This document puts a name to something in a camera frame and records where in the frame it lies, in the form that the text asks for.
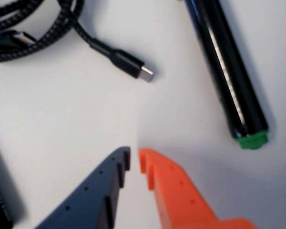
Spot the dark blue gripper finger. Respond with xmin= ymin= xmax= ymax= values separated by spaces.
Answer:
xmin=33 ymin=146 xmax=131 ymax=229

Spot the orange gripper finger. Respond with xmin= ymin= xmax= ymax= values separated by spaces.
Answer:
xmin=139 ymin=147 xmax=258 ymax=229

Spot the small black metal cylinder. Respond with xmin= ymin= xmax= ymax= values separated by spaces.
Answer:
xmin=0 ymin=140 xmax=25 ymax=229

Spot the black tube with green caps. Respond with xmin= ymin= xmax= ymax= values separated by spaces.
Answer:
xmin=183 ymin=0 xmax=270 ymax=151

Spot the black braided USB cable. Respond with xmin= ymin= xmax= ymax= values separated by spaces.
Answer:
xmin=0 ymin=0 xmax=156 ymax=84

